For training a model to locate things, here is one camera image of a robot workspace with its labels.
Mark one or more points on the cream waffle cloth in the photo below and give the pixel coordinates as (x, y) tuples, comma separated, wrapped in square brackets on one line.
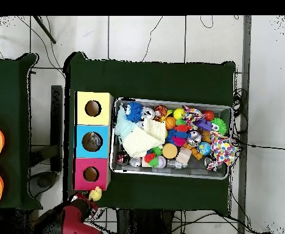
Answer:
[(140, 143)]

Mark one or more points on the colourful spotted cloth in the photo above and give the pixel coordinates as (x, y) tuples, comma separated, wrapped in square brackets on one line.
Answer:
[(224, 148)]

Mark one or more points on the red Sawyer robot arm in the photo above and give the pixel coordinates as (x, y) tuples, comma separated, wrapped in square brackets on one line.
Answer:
[(76, 221)]

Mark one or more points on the wooden box with three holes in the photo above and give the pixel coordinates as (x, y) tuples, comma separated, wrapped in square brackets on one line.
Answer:
[(103, 117)]

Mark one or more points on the grey round stand base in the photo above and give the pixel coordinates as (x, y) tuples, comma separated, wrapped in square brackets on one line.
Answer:
[(43, 182)]

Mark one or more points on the black upright panel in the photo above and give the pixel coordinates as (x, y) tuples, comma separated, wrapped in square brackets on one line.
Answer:
[(56, 121)]

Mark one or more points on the mint waffle cloth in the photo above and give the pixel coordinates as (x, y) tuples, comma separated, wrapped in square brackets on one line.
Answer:
[(121, 126)]

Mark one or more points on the blue fuzzy toy with eyes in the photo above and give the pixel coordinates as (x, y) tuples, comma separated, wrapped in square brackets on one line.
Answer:
[(134, 112)]

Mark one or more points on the orange round sponge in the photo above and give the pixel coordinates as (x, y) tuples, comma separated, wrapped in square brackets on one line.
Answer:
[(169, 151)]

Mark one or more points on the silver drink can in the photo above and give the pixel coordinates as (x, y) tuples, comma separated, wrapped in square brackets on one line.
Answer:
[(148, 113)]

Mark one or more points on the blue orange spiky ball toy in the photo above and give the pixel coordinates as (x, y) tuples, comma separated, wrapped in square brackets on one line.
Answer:
[(177, 136)]

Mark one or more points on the orange toy basketball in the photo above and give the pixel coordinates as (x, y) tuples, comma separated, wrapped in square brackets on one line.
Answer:
[(171, 123)]

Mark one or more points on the dark green table cloth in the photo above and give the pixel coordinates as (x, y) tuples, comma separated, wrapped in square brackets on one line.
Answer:
[(145, 78), (11, 97)]

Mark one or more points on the blue green globe ball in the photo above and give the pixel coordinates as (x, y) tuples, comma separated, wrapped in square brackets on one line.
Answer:
[(204, 148)]

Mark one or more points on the green fuzzy toy with eyes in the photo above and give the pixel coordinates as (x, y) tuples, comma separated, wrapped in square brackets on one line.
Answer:
[(220, 124)]

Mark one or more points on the black tripod leg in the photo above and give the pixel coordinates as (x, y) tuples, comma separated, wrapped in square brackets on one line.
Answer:
[(45, 30)]

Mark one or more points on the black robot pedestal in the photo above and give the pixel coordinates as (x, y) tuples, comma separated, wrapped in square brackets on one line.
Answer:
[(142, 224)]

